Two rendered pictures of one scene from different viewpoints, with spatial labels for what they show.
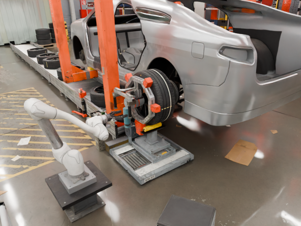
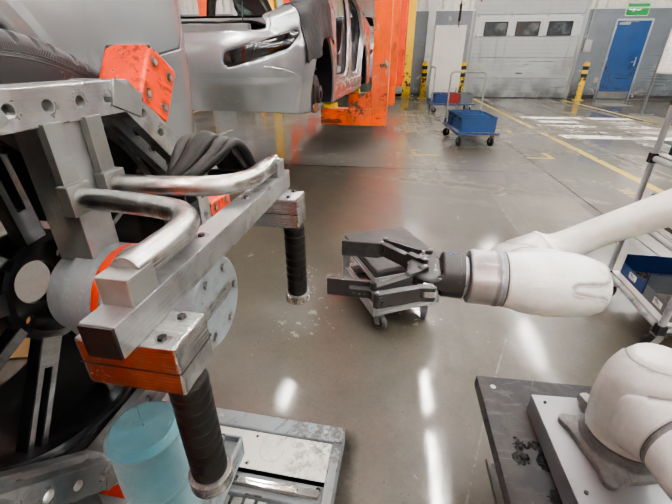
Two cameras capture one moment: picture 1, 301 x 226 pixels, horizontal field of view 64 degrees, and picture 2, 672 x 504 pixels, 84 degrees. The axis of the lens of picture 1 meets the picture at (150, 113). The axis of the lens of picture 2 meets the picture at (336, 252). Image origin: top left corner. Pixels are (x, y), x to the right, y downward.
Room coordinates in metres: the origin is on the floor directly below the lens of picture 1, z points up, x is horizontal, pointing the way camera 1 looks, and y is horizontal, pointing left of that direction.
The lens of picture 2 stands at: (2.78, 0.68, 1.15)
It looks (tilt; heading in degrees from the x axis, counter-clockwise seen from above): 27 degrees down; 225
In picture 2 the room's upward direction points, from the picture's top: straight up
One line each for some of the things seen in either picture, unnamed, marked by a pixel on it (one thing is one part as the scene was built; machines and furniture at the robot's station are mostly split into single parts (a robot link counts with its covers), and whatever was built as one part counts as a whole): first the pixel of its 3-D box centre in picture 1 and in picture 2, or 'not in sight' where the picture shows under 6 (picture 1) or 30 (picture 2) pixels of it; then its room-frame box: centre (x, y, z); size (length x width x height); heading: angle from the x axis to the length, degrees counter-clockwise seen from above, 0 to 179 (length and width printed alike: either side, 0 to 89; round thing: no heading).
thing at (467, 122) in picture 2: not in sight; (472, 107); (-2.88, -2.09, 0.48); 1.00 x 0.61 x 0.96; 42
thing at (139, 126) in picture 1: (143, 126); not in sight; (2.72, 0.10, 0.48); 0.16 x 0.12 x 0.17; 125
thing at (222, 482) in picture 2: (115, 102); (200, 429); (2.70, 0.42, 0.83); 0.04 x 0.04 x 0.16
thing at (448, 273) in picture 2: (109, 117); (435, 273); (2.28, 0.42, 0.83); 0.09 x 0.08 x 0.07; 124
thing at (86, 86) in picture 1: (105, 105); not in sight; (4.31, 0.86, 0.14); 2.47 x 0.85 x 0.27; 35
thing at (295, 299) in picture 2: (129, 111); (296, 261); (2.42, 0.23, 0.83); 0.04 x 0.04 x 0.16
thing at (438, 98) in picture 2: not in sight; (451, 89); (-5.85, -4.13, 0.48); 1.00 x 0.61 x 0.96; 133
